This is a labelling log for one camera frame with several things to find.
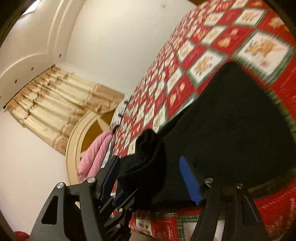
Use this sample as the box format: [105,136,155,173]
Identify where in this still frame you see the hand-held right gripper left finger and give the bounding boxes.
[29,155,122,241]

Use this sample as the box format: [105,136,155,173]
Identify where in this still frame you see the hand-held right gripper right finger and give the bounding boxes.
[179,156,270,241]

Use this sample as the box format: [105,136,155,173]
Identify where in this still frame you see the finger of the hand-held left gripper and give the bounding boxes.
[110,188,139,210]
[102,207,133,241]

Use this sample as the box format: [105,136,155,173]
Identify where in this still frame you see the black pants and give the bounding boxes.
[117,61,296,209]

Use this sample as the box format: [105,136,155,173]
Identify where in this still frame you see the folded pink blanket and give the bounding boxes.
[76,130,114,182]

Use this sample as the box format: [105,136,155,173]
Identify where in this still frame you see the cream and brown headboard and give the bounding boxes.
[65,109,116,186]

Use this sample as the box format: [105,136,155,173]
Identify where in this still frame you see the white patterned pillow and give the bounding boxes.
[109,96,132,130]

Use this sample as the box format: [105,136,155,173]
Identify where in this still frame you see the beige patterned curtain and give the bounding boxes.
[6,66,125,156]

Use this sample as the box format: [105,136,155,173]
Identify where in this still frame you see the pile of dark and red clothes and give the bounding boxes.
[13,230,30,241]

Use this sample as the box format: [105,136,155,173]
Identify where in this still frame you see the red patchwork printed quilt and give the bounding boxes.
[109,0,296,241]

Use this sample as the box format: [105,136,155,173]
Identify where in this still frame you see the dark curtain rod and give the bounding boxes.
[3,65,56,109]

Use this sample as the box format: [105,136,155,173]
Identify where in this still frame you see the ceiling light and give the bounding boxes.
[22,0,42,15]

